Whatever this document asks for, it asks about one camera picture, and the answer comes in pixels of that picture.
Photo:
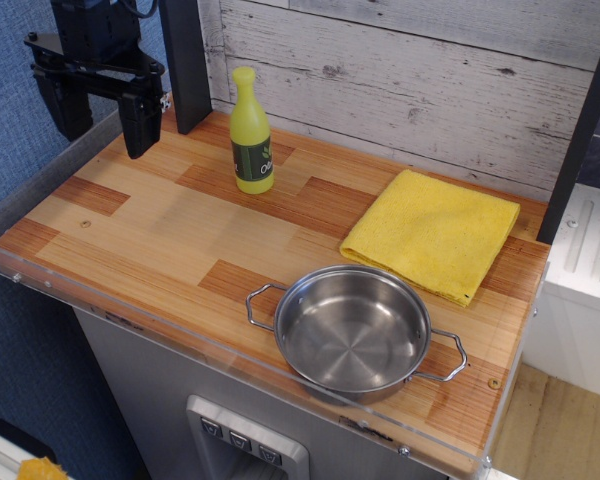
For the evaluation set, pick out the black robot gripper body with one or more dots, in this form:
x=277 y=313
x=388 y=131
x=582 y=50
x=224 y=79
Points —
x=96 y=45

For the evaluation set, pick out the grey toy fridge cabinet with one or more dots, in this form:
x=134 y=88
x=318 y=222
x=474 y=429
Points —
x=151 y=380

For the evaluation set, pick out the clear acrylic table guard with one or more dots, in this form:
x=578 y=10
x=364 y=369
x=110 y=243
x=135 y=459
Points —
x=169 y=243

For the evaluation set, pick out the stainless steel pot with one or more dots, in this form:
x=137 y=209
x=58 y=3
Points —
x=356 y=331

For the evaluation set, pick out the yellow olive oil bottle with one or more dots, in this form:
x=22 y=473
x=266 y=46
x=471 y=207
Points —
x=250 y=137

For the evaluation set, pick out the dark grey right post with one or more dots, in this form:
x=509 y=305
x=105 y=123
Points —
x=574 y=158

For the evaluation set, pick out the yellow object bottom left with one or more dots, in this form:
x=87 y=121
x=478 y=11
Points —
x=40 y=469

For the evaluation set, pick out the silver dispenser button panel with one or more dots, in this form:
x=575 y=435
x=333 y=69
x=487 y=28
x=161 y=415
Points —
x=232 y=446

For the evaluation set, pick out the white ribbed side unit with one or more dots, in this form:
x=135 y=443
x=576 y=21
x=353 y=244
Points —
x=563 y=338

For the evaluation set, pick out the yellow towel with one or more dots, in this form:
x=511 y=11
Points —
x=438 y=236

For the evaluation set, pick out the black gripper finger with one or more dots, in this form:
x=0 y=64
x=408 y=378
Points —
x=67 y=103
x=141 y=122

